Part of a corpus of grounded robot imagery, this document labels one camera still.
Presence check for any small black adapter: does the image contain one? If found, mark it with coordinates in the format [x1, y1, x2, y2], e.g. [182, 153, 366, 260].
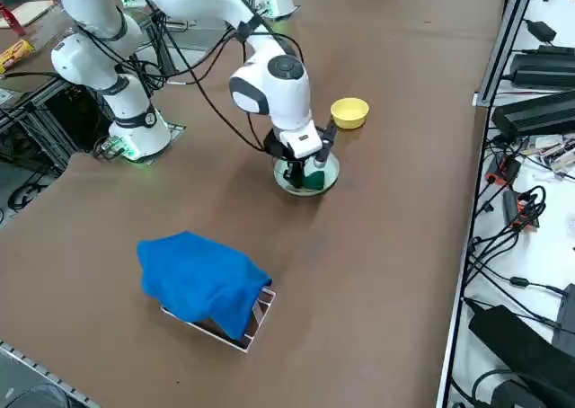
[523, 19, 558, 44]

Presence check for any large black box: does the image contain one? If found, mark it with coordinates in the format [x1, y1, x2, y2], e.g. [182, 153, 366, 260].
[468, 304, 575, 408]

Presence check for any small yellow dish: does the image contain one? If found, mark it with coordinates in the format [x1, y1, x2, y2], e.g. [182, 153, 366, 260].
[330, 97, 370, 131]

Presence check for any yellow snack packet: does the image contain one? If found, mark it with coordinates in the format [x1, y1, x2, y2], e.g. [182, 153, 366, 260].
[0, 39, 36, 75]

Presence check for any blue cloth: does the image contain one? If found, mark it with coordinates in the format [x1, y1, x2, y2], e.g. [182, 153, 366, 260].
[136, 230, 273, 341]

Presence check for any white metal rack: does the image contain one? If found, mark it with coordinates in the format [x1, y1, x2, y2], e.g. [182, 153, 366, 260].
[160, 286, 278, 353]

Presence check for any ribbed black power brick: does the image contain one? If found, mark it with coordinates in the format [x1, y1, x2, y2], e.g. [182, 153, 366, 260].
[509, 46, 575, 90]

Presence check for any aluminium camera post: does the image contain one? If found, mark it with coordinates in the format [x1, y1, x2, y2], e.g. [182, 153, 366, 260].
[474, 0, 540, 108]

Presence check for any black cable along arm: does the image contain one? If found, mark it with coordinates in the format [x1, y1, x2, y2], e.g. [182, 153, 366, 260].
[114, 3, 311, 154]

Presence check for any black and orange adapter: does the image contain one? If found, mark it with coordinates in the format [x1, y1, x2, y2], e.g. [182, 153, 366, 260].
[486, 153, 522, 188]
[501, 190, 543, 233]

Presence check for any green and yellow sponge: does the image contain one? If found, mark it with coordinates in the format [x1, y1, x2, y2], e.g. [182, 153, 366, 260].
[302, 168, 325, 190]

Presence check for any long black power brick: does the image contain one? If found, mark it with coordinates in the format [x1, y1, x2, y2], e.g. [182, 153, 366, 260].
[491, 91, 575, 138]

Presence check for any pale green plate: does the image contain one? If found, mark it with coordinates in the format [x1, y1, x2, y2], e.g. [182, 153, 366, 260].
[273, 149, 341, 198]

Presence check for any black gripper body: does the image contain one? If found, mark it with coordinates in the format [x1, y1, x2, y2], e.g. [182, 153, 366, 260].
[261, 119, 340, 172]

